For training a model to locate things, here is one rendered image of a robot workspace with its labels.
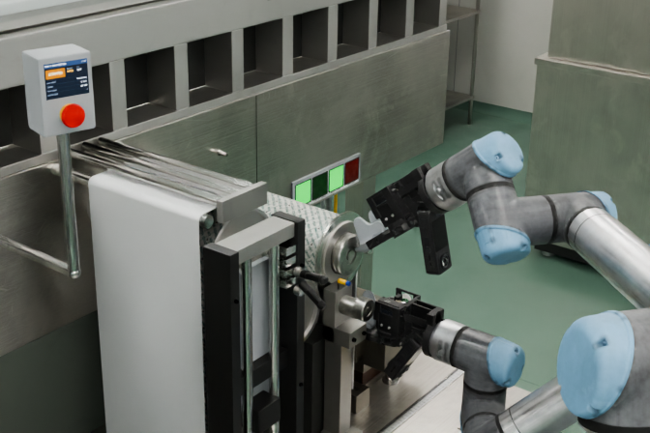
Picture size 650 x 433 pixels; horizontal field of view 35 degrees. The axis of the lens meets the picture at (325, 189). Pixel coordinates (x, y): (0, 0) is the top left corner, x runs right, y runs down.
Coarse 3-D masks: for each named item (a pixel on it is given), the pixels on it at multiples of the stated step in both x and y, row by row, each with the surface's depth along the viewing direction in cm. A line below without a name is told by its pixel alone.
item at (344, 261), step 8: (344, 240) 179; (352, 240) 180; (336, 248) 178; (344, 248) 179; (352, 248) 181; (336, 256) 178; (344, 256) 179; (352, 256) 181; (360, 256) 183; (336, 264) 179; (344, 264) 180; (352, 264) 182; (336, 272) 180; (344, 272) 180; (352, 272) 182
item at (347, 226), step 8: (344, 224) 180; (352, 224) 182; (336, 232) 178; (344, 232) 180; (352, 232) 182; (328, 240) 177; (336, 240) 179; (328, 248) 177; (328, 256) 178; (328, 264) 178; (328, 272) 179; (336, 280) 182
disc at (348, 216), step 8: (336, 216) 178; (344, 216) 180; (352, 216) 182; (360, 216) 184; (336, 224) 178; (328, 232) 177; (320, 240) 176; (320, 248) 176; (320, 256) 177; (320, 264) 177; (360, 264) 188; (320, 272) 178
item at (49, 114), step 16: (48, 48) 127; (64, 48) 127; (80, 48) 127; (32, 64) 124; (48, 64) 124; (64, 64) 125; (80, 64) 126; (32, 80) 125; (48, 80) 124; (64, 80) 125; (80, 80) 127; (32, 96) 126; (48, 96) 125; (64, 96) 126; (80, 96) 128; (32, 112) 127; (48, 112) 126; (64, 112) 125; (80, 112) 126; (32, 128) 129; (48, 128) 126; (64, 128) 127; (80, 128) 129
